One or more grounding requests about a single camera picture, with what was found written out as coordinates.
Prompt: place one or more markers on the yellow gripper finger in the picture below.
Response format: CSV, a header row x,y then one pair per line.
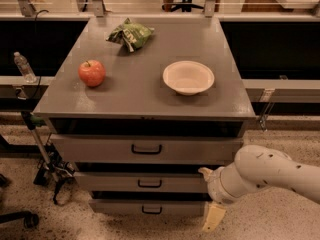
x,y
206,173
213,216

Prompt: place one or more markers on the white paper bowl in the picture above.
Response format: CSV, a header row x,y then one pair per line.
x,y
188,77

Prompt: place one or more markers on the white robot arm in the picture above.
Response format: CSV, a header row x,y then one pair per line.
x,y
256,168

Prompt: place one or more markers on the metal clamp bracket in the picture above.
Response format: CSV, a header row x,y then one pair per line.
x,y
268,105

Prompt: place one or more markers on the clear plastic water bottle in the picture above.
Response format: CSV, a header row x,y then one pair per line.
x,y
24,68

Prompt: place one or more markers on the green handled floor tool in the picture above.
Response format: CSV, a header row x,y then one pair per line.
x,y
51,163

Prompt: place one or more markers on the grey drawer cabinet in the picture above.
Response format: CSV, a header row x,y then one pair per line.
x,y
134,101

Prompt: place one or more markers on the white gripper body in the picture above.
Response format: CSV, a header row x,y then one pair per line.
x,y
213,187

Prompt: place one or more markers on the grey top drawer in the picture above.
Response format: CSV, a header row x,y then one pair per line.
x,y
146,150

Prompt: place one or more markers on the red apple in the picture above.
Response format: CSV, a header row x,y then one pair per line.
x,y
92,73

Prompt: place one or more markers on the black office chair base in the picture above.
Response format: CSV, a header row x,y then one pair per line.
x,y
30,220

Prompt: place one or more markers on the green chip bag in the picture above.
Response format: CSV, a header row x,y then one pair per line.
x,y
130,34

